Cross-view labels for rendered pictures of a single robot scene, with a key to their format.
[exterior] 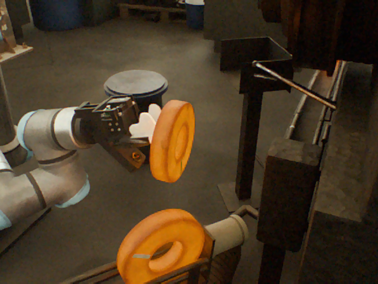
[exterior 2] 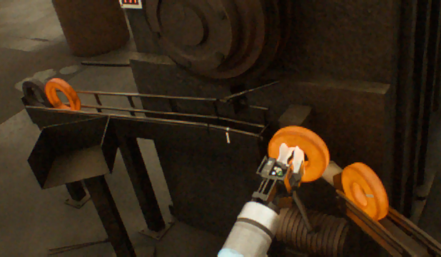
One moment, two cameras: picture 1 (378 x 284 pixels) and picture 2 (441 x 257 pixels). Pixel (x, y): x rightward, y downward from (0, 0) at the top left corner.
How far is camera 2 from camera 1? 115 cm
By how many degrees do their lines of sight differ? 62
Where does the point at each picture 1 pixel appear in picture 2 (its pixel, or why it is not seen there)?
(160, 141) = (322, 145)
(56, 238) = not seen: outside the picture
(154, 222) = (368, 171)
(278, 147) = (294, 118)
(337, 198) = (375, 87)
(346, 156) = (338, 81)
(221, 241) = not seen: hidden behind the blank
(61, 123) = (270, 218)
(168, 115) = (307, 133)
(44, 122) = (257, 238)
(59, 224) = not seen: outside the picture
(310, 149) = (297, 106)
